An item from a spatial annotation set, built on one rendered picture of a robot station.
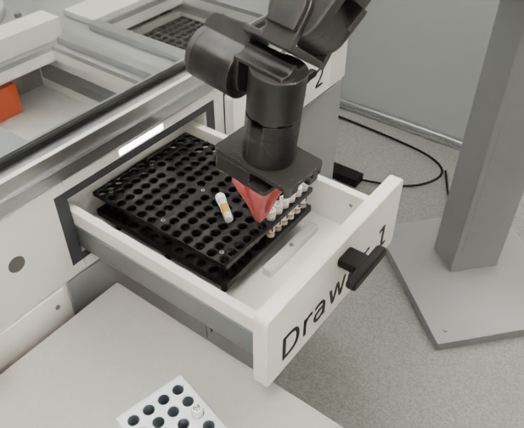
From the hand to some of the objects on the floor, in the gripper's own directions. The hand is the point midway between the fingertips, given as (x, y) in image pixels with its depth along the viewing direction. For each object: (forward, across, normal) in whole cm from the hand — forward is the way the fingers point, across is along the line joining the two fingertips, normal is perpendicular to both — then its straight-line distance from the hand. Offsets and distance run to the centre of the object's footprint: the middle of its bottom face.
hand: (262, 213), depth 69 cm
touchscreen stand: (+91, +14, +101) cm, 137 cm away
